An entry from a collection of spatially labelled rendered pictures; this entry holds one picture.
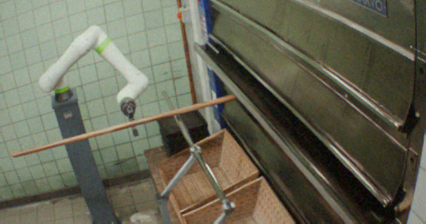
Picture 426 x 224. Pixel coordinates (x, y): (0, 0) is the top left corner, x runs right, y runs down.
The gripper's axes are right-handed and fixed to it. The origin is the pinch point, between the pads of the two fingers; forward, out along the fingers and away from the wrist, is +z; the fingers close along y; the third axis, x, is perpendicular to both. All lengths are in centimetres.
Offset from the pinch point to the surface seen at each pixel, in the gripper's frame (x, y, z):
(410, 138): -60, -50, 148
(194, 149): -23.2, 1.4, 37.6
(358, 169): -57, -28, 126
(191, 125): -39, 34, -44
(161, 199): -2.2, 24.5, 38.7
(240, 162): -55, 41, 3
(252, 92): -52, -22, 43
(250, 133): -60, 18, 11
